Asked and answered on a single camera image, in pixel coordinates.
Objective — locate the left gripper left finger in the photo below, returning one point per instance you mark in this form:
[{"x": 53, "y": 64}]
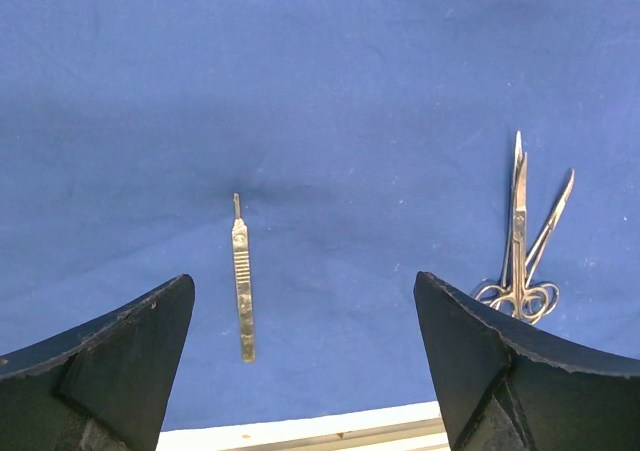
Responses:
[{"x": 102, "y": 385}]

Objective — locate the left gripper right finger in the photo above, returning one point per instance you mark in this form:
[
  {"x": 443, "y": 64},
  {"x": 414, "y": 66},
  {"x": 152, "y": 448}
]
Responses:
[{"x": 505, "y": 385}]

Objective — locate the steel surgical scissors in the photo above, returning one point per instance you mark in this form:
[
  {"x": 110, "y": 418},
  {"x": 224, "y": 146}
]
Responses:
[{"x": 513, "y": 272}]

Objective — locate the steel forceps clamp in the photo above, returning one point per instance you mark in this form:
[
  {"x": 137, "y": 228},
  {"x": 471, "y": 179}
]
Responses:
[
  {"x": 530, "y": 306},
  {"x": 542, "y": 240}
]

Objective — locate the steel scalpel handle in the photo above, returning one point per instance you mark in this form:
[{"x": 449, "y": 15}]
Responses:
[{"x": 242, "y": 273}]

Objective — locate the blue surgical cloth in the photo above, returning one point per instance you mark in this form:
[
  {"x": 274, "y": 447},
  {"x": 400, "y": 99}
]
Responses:
[{"x": 368, "y": 140}]

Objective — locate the aluminium front rail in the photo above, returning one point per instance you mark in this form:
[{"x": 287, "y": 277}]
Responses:
[{"x": 408, "y": 427}]

